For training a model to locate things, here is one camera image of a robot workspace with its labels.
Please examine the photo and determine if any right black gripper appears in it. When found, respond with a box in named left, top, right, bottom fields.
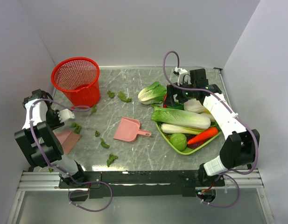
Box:
left=163, top=79, right=197, bottom=107

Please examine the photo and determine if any pink hand brush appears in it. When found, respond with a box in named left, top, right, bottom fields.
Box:
left=53, top=130, right=81, bottom=154

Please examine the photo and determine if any pink dustpan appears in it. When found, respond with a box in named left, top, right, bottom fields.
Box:
left=113, top=117, right=152, bottom=142

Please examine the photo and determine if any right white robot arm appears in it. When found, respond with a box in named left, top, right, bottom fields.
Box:
left=165, top=67, right=260, bottom=186

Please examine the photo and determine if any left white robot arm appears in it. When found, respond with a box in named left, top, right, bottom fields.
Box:
left=14, top=89, right=87, bottom=188

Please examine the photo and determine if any dark green leafy vegetable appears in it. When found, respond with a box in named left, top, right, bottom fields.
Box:
left=167, top=102, right=184, bottom=110

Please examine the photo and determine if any red chili pepper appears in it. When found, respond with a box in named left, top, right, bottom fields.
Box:
left=162, top=94, right=170, bottom=108

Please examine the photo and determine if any small napa cabbage on table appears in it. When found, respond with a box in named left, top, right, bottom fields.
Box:
left=138, top=81, right=167, bottom=105

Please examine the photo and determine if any white radish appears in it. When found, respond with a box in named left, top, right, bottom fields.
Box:
left=183, top=99, right=210, bottom=113

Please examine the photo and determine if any long napa cabbage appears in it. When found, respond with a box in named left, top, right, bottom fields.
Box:
left=151, top=107, right=211, bottom=130

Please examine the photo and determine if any green paper scrap by brush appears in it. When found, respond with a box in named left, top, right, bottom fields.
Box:
left=70, top=122, right=82, bottom=134

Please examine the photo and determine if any green paper scrap by basket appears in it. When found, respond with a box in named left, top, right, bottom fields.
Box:
left=90, top=105, right=97, bottom=114

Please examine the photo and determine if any red mesh waste basket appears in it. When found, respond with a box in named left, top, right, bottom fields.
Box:
left=51, top=57, right=100, bottom=107

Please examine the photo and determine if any green paper scrap back centre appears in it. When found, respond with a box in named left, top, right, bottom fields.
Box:
left=118, top=91, right=132, bottom=103

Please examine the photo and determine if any round green cabbage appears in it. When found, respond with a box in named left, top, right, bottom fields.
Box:
left=169, top=133, right=187, bottom=152

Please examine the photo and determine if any green paper scrap by dustpan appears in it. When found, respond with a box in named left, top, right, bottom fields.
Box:
left=100, top=138, right=110, bottom=149

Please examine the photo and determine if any orange carrot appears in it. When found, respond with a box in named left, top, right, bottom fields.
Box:
left=187, top=127, right=219, bottom=145

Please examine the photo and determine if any purple eggplant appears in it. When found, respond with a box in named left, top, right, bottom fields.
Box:
left=187, top=135, right=206, bottom=149

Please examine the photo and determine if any green paper scrap back left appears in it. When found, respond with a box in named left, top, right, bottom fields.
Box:
left=107, top=91, right=115, bottom=98

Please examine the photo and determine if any green square tray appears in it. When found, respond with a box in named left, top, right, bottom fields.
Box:
left=155, top=94, right=223, bottom=155

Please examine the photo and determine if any green paper scrap front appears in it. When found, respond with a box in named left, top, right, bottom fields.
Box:
left=106, top=154, right=118, bottom=167

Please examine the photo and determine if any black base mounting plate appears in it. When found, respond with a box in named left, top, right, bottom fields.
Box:
left=59, top=170, right=225, bottom=199

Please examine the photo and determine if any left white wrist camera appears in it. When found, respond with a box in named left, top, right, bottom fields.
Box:
left=58, top=109, right=75, bottom=123

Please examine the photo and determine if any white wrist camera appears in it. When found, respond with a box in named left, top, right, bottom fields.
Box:
left=173, top=67, right=188, bottom=86
left=58, top=109, right=75, bottom=123

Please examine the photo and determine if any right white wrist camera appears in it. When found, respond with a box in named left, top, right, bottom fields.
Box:
left=173, top=67, right=188, bottom=86

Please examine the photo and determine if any aluminium rail frame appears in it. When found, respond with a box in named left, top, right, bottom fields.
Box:
left=7, top=170, right=275, bottom=224

